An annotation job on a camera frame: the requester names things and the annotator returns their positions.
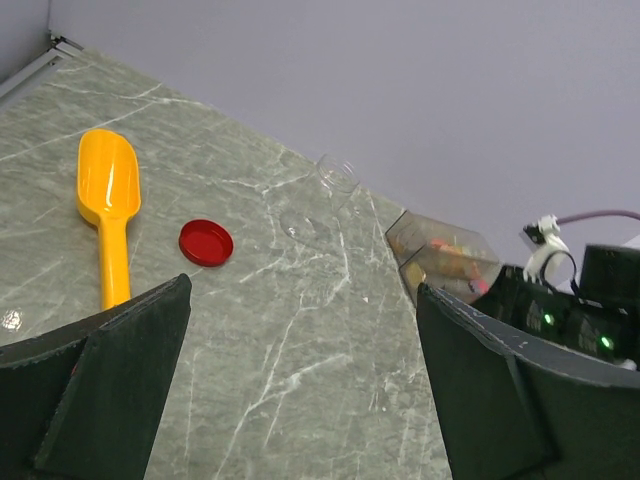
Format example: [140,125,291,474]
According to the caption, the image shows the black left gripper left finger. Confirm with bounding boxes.
[1,274,192,479]

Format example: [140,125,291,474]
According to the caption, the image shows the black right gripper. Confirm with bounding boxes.
[472,244,639,368]

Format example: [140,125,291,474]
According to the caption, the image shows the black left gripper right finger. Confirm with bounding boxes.
[416,284,639,479]

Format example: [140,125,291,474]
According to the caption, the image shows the clear candy drawer box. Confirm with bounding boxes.
[385,210,501,304]

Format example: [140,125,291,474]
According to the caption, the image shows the yellow plastic scoop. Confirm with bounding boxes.
[76,129,141,310]

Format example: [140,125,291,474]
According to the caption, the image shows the red jar lid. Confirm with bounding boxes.
[178,219,234,268]

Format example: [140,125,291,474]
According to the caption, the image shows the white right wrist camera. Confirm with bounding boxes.
[522,215,569,282]

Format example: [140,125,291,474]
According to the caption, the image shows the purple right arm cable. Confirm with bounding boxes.
[555,209,640,225]

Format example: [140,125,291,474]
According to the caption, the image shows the aluminium frame rail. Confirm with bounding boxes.
[1,33,84,110]

